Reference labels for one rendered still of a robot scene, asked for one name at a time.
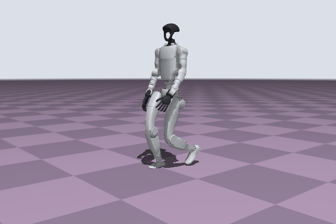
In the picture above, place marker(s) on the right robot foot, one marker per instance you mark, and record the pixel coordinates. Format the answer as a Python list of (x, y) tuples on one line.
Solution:
[(156, 164)]

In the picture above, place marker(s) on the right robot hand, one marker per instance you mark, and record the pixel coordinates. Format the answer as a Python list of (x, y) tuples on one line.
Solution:
[(146, 100)]

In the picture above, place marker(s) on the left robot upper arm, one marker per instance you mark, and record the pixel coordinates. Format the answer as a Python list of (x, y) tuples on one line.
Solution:
[(182, 53)]

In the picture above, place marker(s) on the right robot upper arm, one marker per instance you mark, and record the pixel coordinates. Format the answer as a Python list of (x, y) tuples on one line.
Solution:
[(156, 70)]

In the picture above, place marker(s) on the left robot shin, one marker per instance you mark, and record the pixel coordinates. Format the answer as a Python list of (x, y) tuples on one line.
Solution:
[(177, 142)]

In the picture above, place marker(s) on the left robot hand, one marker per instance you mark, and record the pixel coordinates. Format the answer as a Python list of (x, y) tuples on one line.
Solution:
[(166, 100)]

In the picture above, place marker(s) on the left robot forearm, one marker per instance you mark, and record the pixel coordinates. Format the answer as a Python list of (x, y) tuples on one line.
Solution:
[(177, 81)]

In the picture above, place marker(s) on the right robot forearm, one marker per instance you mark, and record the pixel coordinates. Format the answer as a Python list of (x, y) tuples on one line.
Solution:
[(152, 84)]

